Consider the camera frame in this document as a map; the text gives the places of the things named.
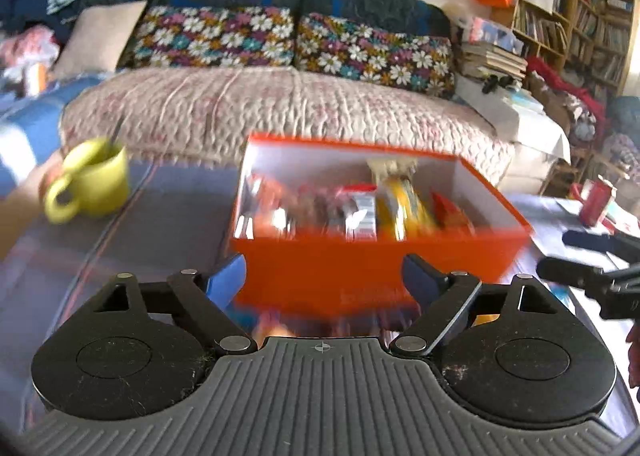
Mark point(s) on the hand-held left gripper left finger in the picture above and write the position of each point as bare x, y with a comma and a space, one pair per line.
225, 281

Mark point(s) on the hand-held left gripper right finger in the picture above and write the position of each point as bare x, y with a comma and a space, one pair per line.
420, 278

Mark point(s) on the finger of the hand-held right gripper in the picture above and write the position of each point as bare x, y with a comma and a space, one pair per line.
595, 240
570, 270

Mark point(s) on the orange cardboard box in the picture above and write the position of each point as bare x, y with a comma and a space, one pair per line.
350, 266

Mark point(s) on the pile of assorted snack packets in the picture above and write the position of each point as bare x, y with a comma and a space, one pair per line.
360, 211

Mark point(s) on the blue plaid tablecloth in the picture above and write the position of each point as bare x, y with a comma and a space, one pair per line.
165, 236

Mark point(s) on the white cloth covered side table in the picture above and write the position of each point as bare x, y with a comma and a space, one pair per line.
520, 121

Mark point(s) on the red blanket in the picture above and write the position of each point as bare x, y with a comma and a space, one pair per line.
565, 86

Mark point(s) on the yellow-green mug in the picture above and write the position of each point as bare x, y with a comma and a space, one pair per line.
95, 181

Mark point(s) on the pink quilted sofa cover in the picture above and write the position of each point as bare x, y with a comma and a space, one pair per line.
250, 106

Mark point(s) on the metal spoon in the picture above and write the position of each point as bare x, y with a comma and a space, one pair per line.
116, 131

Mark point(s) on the stack of books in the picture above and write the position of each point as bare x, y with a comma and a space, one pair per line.
492, 61

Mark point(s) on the floral sofa cushion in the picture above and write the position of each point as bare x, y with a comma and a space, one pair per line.
210, 36
375, 54

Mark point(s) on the blue and pink tissue box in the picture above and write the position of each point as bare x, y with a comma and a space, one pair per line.
492, 34

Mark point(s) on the blue striped bedding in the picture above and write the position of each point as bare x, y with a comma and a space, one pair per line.
35, 121

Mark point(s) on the beige pillow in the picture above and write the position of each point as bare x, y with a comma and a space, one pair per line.
100, 36

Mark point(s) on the pile of clothes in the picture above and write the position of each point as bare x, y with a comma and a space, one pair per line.
30, 21

